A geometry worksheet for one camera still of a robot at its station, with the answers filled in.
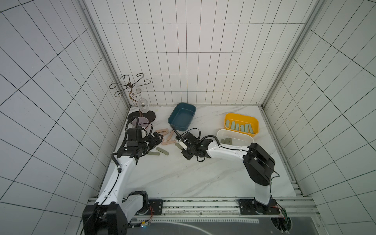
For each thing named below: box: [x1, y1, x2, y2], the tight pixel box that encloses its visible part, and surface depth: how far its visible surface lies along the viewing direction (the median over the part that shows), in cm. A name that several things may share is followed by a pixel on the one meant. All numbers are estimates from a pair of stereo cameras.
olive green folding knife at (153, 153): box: [147, 151, 161, 156], surface depth 95 cm
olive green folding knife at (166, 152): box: [156, 146, 170, 156], surface depth 96 cm
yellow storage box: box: [223, 113, 260, 138], surface depth 109 cm
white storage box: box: [216, 128, 255, 146], surface depth 99 cm
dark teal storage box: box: [167, 102, 197, 132], surface depth 116 cm
